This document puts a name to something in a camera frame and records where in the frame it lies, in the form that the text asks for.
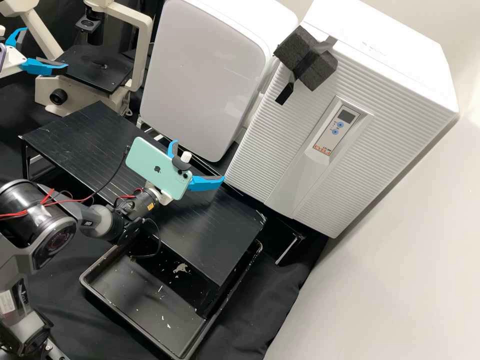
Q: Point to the black platform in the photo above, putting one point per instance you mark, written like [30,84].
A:
[93,150]

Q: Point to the incubator door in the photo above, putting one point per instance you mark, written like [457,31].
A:
[375,168]

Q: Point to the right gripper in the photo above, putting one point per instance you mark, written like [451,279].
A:
[165,198]

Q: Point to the white box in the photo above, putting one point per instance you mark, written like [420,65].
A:
[202,75]

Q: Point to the cream microscope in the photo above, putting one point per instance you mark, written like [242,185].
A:
[45,86]

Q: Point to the black tray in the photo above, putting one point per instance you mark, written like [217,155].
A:
[150,300]

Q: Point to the white incubator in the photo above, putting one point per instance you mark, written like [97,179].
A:
[375,30]

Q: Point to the right wrist camera phone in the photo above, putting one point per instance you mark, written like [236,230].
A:
[157,165]

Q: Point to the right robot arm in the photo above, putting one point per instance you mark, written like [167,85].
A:
[37,221]

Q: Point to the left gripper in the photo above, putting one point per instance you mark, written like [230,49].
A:
[13,62]

